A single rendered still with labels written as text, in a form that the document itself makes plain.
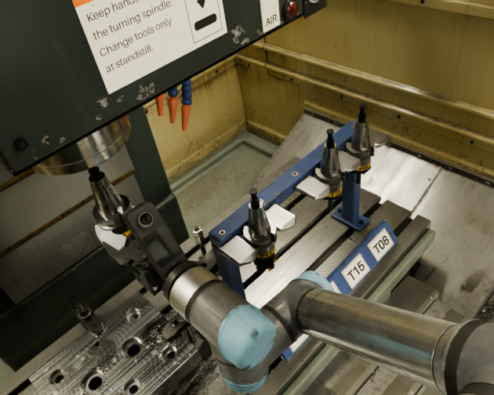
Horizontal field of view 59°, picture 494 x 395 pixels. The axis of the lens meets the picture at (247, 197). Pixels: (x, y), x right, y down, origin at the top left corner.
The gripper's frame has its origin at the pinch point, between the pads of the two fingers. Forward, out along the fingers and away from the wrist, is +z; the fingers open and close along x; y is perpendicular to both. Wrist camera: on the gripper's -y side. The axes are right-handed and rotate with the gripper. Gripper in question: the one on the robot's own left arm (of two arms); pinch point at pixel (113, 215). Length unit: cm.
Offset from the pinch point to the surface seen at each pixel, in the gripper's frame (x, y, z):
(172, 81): 5.8, -29.7, -21.5
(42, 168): -7.0, -18.0, -4.8
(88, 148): -1.6, -19.7, -8.9
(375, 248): 51, 39, -22
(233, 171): 76, 75, 66
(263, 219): 20.0, 6.9, -16.1
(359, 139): 51, 8, -15
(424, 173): 96, 50, -12
